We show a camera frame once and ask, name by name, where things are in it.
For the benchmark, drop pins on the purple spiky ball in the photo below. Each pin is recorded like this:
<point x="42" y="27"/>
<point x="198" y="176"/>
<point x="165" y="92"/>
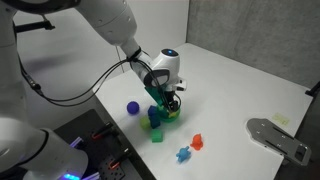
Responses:
<point x="133" y="107"/>

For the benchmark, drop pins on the black clamp with orange tip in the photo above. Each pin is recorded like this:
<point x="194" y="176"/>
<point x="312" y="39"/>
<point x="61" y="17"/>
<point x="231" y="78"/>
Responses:
<point x="106" y="130"/>

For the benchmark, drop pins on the dark teal blue cube block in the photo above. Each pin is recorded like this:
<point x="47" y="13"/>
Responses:
<point x="155" y="121"/>

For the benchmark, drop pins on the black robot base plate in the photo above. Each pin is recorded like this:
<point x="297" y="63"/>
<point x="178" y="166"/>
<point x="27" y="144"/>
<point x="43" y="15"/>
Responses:
<point x="102" y="151"/>

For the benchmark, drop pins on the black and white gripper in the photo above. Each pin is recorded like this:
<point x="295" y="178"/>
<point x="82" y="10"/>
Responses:
<point x="172" y="100"/>

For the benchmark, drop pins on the lime green cube block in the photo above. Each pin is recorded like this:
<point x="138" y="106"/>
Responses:
<point x="145" y="122"/>

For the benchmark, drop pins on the black partition post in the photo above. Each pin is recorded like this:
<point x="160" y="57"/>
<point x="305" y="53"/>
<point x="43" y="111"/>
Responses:
<point x="313" y="91"/>

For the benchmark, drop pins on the dark green cube block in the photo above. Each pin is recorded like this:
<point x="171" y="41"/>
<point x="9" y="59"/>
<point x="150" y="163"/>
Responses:
<point x="156" y="135"/>

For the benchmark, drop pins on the light blue animal toy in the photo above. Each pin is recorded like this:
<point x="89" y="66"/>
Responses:
<point x="183" y="154"/>

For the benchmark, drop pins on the yellow star toy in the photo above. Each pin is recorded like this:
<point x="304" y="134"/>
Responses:
<point x="172" y="114"/>

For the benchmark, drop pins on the yellow sticky note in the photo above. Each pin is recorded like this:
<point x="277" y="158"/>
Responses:
<point x="280" y="118"/>

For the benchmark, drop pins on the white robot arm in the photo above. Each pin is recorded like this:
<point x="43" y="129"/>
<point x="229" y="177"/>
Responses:
<point x="40" y="151"/>

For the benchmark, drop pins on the orange animal toy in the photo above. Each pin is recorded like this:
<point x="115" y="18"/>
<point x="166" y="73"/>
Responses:
<point x="197" y="142"/>

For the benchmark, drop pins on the green plastic bowl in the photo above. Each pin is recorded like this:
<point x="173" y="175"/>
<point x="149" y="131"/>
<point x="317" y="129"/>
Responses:
<point x="167" y="116"/>

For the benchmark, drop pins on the grey metal mounting plate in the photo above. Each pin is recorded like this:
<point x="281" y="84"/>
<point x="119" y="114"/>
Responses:
<point x="269" y="135"/>

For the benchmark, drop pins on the royal blue cube block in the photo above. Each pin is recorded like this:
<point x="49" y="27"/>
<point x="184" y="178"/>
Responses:
<point x="152" y="110"/>

